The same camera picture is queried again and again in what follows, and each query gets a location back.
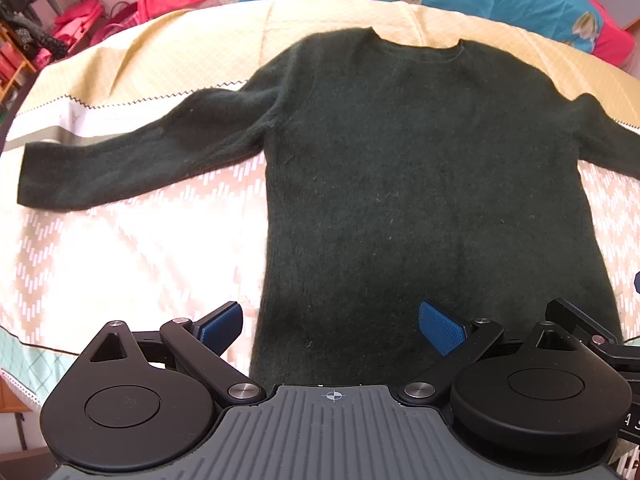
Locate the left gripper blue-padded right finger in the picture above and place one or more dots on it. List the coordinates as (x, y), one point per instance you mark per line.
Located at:
(459, 344)

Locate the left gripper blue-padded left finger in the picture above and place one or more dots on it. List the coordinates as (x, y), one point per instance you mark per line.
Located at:
(198, 346)

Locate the dark green knit sweater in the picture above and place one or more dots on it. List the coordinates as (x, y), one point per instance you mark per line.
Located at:
(395, 175)

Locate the red clothes pile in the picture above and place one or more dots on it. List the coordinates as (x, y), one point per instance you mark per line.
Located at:
(86, 23)

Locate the yellow beige patterned bed cover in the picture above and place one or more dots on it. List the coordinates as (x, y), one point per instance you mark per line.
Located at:
(182, 250)

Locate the mint green checked sheet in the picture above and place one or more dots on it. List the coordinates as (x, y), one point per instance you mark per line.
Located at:
(32, 372)

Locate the wooden storage shelf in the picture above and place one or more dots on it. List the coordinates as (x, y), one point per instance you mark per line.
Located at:
(16, 70)

